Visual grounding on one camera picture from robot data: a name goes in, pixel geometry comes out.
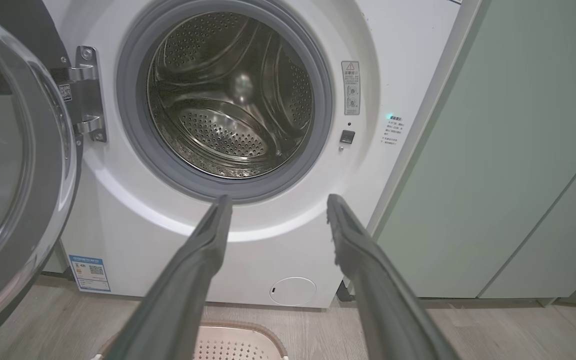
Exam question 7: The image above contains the metal washer door hinge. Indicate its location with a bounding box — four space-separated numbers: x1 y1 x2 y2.
50 46 108 143

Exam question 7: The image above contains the cream perforated laundry basket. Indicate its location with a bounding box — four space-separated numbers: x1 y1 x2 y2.
90 321 290 360

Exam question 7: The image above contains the small printed text sticker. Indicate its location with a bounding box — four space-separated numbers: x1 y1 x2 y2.
381 114 406 147

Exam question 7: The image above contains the grey warning sticker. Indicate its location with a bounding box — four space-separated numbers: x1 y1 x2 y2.
341 61 361 116

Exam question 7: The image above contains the round white filter cover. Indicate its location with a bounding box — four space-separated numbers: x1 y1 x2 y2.
269 276 317 307

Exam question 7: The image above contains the white front-load washing machine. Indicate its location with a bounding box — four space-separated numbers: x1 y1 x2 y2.
43 0 484 309

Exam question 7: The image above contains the blue energy label sticker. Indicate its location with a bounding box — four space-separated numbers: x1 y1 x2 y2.
68 254 112 293

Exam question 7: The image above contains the pale green cabinet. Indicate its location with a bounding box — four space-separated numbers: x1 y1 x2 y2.
43 240 70 275
370 0 576 307

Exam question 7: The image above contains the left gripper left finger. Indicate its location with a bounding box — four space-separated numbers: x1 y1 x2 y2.
104 195 234 360

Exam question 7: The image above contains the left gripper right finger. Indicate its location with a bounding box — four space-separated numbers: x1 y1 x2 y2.
326 194 461 360

